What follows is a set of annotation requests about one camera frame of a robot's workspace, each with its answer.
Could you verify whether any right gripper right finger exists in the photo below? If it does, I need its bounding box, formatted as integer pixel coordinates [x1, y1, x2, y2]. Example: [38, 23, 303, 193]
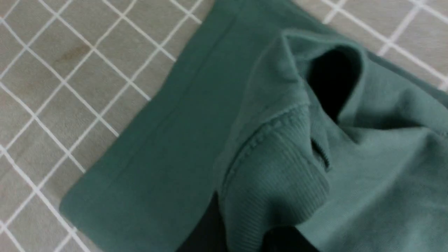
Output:
[262, 226, 319, 252]

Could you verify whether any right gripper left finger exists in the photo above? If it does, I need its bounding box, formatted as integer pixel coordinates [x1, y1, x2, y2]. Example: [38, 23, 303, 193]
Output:
[177, 192, 227, 252]

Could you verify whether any green long-sleeved shirt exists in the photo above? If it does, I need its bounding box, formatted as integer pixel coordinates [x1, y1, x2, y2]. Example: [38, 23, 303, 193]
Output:
[59, 0, 447, 252]

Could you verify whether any grey checkered tablecloth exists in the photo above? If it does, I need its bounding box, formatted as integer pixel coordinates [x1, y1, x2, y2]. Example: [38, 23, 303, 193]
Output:
[1, 0, 447, 252]

